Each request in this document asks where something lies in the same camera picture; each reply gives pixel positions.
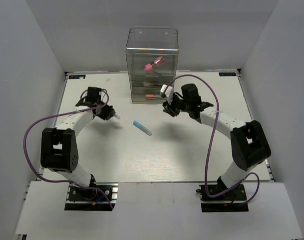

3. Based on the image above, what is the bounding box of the clear acrylic drawer organizer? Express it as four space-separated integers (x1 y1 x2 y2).
126 26 179 104

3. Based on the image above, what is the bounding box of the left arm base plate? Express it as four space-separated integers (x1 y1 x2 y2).
64 183 118 212

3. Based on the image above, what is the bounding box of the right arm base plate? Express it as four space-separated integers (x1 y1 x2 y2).
196 184 249 213

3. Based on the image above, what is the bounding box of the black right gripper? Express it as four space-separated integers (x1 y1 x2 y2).
164 93 191 117

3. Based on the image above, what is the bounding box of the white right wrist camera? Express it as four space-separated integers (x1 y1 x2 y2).
160 84 174 103

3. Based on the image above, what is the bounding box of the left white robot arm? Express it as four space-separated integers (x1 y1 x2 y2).
40 105 116 200

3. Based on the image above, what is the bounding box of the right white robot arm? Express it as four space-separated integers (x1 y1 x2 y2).
160 83 271 200

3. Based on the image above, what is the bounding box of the blue highlighter pen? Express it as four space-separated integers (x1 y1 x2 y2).
133 120 152 136

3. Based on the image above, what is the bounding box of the orange highlighter pen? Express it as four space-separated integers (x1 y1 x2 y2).
145 94 161 99

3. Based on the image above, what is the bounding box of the pink-capped marker tube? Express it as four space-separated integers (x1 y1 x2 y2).
144 56 165 73

